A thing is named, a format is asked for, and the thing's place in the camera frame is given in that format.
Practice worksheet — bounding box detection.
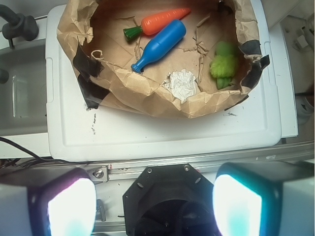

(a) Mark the crumpled white paper ball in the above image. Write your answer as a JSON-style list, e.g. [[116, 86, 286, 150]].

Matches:
[[162, 69, 197, 104]]

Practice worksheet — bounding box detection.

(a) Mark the translucent plastic container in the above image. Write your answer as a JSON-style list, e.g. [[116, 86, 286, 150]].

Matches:
[[0, 41, 47, 136]]

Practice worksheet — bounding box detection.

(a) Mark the white plastic bin lid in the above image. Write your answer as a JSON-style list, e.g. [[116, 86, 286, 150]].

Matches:
[[45, 0, 283, 163]]

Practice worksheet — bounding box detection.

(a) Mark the green fuzzy plush toy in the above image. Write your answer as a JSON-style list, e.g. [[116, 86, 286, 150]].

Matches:
[[210, 41, 238, 90]]

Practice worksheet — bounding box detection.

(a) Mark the blue plastic toy bottle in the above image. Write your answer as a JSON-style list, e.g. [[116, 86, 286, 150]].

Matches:
[[131, 20, 186, 73]]

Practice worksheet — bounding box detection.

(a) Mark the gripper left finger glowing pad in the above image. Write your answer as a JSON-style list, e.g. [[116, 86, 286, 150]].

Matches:
[[0, 167, 96, 236]]

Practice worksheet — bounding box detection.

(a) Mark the orange toy carrot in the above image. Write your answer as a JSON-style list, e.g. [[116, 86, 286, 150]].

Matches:
[[123, 7, 191, 41]]

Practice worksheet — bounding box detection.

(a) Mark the black clamp knob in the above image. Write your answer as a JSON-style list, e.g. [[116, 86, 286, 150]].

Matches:
[[0, 4, 39, 49]]

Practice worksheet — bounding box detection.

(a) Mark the black cable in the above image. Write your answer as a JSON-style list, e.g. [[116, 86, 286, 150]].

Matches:
[[0, 137, 92, 166]]

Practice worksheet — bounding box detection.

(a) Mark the crumpled brown paper bag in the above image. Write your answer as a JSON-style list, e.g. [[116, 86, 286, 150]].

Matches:
[[57, 0, 269, 118]]

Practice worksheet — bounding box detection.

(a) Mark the aluminium extrusion rail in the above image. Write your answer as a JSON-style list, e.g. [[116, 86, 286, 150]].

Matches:
[[83, 141, 315, 183]]

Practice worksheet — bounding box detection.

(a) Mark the black octagonal mount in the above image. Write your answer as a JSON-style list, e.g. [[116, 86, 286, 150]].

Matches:
[[123, 164, 220, 236]]

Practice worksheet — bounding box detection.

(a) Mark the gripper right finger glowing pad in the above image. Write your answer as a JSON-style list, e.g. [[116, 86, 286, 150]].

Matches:
[[212, 161, 315, 236]]

